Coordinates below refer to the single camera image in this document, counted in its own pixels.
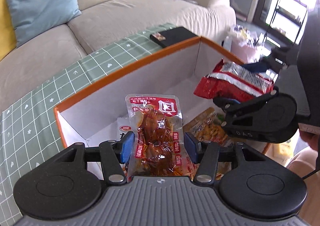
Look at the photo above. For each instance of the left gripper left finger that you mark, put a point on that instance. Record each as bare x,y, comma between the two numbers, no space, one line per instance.
112,155

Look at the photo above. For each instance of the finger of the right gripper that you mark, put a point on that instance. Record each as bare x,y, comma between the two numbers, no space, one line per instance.
240,102
279,58

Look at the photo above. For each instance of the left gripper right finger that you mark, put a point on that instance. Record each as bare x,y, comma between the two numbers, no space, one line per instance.
206,154

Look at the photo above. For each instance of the red chip bag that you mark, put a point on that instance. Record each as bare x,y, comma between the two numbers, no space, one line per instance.
229,79

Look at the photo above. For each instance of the clear red chicken snack pack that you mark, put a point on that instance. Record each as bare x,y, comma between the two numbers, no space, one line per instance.
158,150

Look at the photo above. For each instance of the person's right hand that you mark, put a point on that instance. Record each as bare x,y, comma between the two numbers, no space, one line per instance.
310,139

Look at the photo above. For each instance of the orange spicy snack packet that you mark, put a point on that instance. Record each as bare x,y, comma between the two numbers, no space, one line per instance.
207,127

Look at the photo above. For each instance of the white carrot stick packet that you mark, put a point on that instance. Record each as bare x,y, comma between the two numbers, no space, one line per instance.
123,126

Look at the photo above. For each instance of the orange cardboard box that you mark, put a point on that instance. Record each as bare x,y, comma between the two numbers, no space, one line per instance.
169,76

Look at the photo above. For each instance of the black metal shelf rack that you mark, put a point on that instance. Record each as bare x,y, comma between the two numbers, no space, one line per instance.
288,18

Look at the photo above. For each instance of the green grid tablecloth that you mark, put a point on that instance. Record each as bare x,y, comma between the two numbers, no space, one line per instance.
29,133

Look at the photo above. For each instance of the black phone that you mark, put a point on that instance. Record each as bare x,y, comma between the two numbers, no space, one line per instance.
171,37

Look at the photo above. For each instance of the beige fabric sofa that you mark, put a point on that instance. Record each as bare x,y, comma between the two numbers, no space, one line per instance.
36,61

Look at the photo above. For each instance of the yellow cushion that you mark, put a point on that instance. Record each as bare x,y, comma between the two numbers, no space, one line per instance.
7,33

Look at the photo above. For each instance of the light blue cushion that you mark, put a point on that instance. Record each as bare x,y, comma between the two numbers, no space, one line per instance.
31,18

